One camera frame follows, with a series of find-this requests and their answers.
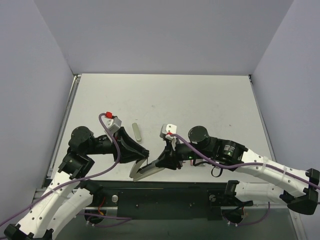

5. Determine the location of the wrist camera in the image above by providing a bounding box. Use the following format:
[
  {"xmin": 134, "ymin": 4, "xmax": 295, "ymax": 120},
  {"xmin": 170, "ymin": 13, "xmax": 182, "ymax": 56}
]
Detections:
[
  {"xmin": 159, "ymin": 123, "xmax": 177, "ymax": 139},
  {"xmin": 102, "ymin": 111, "xmax": 122, "ymax": 135}
]

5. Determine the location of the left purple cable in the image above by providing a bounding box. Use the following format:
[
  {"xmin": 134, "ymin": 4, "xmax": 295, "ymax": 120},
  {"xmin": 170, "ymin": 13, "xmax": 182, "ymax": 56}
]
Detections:
[{"xmin": 0, "ymin": 112, "xmax": 133, "ymax": 228}]

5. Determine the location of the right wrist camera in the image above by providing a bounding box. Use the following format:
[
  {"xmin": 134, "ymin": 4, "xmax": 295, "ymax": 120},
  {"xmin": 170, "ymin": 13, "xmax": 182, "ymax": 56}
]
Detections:
[{"xmin": 159, "ymin": 123, "xmax": 177, "ymax": 139}]

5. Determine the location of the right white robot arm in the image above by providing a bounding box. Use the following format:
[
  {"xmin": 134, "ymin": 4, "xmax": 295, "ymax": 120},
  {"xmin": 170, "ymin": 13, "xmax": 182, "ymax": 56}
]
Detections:
[{"xmin": 149, "ymin": 124, "xmax": 320, "ymax": 215}]

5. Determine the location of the olive green stapler cover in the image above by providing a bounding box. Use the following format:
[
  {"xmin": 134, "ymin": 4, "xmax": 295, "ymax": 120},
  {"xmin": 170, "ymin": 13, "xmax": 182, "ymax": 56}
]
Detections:
[{"xmin": 132, "ymin": 122, "xmax": 142, "ymax": 143}]

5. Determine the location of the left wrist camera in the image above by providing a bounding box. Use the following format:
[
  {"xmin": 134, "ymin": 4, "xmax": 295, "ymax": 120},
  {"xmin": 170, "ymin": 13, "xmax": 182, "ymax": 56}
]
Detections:
[{"xmin": 102, "ymin": 111, "xmax": 122, "ymax": 135}]

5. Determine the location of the aluminium frame rail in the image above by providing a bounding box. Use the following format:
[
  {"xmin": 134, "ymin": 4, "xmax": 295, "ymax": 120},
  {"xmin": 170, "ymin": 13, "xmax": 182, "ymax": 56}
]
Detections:
[{"xmin": 32, "ymin": 188, "xmax": 288, "ymax": 209}]

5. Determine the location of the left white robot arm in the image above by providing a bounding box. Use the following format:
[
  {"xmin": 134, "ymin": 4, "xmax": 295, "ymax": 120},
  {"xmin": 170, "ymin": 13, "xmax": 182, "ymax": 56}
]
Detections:
[{"xmin": 4, "ymin": 126, "xmax": 149, "ymax": 240}]

